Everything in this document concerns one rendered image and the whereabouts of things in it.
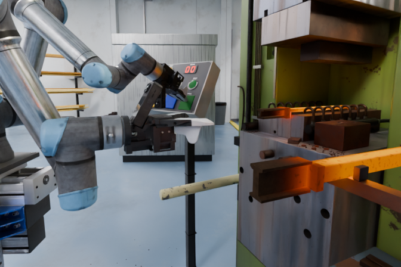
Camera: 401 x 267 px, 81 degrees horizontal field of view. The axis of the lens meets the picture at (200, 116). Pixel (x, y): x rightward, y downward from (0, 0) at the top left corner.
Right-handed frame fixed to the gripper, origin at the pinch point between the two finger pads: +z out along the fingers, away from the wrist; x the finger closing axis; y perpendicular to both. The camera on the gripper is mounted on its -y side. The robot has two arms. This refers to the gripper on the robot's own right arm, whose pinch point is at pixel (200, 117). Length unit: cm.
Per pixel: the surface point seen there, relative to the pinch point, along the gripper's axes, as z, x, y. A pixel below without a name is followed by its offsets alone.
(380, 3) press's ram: 55, 13, -33
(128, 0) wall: 109, -671, -252
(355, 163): 7.6, 35.6, 3.2
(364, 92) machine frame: 79, -2, -6
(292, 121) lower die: 30.7, 3.2, 3.1
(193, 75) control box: 21, -49, -13
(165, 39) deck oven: 76, -252, -70
